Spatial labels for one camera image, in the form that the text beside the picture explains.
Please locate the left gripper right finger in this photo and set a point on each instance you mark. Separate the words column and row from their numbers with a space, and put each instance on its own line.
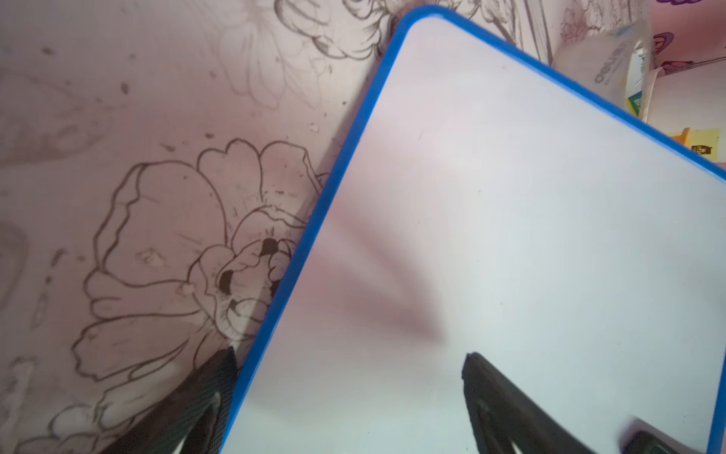
column 506, row 420

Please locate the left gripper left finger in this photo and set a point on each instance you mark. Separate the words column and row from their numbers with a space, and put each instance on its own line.
column 191, row 419

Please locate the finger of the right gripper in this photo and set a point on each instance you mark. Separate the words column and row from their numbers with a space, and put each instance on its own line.
column 640, row 441

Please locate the blue-framed whiteboard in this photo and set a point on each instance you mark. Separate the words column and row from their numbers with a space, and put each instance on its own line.
column 482, row 202

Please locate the clear tape roll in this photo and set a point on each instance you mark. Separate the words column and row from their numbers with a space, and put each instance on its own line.
column 613, row 64

